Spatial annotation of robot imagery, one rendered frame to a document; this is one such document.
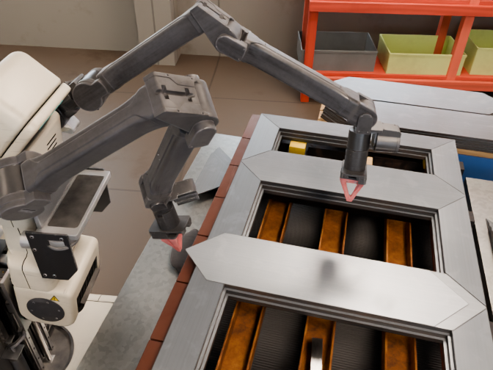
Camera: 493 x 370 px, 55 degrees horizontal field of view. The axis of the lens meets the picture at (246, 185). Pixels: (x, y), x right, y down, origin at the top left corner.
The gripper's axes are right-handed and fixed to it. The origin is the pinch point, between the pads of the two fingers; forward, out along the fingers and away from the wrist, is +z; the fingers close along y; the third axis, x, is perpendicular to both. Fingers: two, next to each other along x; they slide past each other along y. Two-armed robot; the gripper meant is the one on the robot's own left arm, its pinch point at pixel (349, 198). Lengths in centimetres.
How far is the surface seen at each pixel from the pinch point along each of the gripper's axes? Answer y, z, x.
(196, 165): 48, 18, 60
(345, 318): -23.0, 21.8, -3.1
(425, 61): 258, 2, -46
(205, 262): -17.7, 16.8, 35.1
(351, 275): -12.3, 16.4, -3.4
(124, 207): 100, 74, 121
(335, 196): 20.3, 9.7, 3.8
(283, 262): -12.4, 16.0, 14.8
